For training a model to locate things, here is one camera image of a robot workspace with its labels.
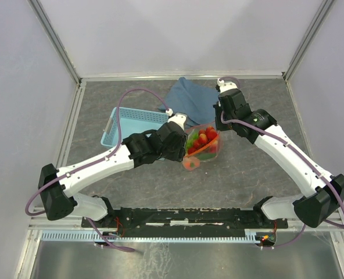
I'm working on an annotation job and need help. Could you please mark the blue folded cloth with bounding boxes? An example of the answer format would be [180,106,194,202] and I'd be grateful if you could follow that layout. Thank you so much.
[164,77,218,127]

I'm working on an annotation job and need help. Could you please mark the aluminium frame post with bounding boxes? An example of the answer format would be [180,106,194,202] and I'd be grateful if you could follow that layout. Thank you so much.
[27,0,81,84]
[282,0,335,83]

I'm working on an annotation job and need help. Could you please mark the green toy leaves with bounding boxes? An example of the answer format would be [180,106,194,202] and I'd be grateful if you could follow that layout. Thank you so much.
[196,153,217,161]

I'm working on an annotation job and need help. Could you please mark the aluminium frame post right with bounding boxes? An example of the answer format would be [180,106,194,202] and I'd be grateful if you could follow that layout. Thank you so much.
[282,0,335,83]

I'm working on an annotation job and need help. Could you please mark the clear zip bag orange zipper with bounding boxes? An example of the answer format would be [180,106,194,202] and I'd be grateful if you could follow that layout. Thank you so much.
[184,122,222,163]

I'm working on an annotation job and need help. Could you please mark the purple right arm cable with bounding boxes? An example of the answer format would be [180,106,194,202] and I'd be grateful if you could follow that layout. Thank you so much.
[217,76,344,249]

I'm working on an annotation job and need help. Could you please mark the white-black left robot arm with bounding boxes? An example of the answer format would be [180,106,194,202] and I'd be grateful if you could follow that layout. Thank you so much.
[38,119,187,227]

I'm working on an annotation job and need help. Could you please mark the red toy strawberry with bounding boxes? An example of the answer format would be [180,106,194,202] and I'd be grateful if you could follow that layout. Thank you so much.
[198,133,209,145]
[205,126,218,141]
[188,147,199,155]

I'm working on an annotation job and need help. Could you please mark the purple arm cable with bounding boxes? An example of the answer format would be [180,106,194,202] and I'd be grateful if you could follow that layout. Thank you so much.
[25,88,174,252]
[217,76,344,249]

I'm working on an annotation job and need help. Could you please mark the light blue cable duct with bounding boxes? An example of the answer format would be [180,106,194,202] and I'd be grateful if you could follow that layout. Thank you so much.
[41,228,263,244]

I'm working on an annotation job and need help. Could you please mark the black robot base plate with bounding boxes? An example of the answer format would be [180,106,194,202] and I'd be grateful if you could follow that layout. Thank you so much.
[94,208,288,238]

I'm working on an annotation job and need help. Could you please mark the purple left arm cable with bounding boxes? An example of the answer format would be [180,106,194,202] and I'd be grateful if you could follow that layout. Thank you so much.
[25,88,174,252]

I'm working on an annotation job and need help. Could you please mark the orange-red toy peach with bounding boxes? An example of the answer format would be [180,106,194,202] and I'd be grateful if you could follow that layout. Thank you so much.
[182,157,200,171]

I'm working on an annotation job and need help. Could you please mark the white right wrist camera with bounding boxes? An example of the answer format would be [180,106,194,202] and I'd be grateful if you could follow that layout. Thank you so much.
[216,76,240,93]

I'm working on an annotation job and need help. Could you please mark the green toy grapes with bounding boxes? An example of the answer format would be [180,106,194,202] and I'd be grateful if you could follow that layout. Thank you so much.
[187,132,199,149]

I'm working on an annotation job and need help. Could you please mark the light blue plastic basket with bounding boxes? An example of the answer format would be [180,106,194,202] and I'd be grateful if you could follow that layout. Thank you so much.
[101,107,169,149]

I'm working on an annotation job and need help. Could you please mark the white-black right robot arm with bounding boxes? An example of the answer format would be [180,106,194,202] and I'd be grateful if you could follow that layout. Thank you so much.
[214,83,344,228]

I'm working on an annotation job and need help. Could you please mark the aluminium frame post left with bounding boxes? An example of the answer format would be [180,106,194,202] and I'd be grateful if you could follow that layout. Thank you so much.
[27,0,81,84]

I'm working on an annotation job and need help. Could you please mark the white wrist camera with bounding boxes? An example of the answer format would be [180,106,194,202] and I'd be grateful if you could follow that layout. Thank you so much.
[216,76,240,93]
[165,108,188,130]

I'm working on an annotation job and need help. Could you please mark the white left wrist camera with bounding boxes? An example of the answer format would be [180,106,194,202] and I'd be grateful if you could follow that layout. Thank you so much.
[165,108,188,130]

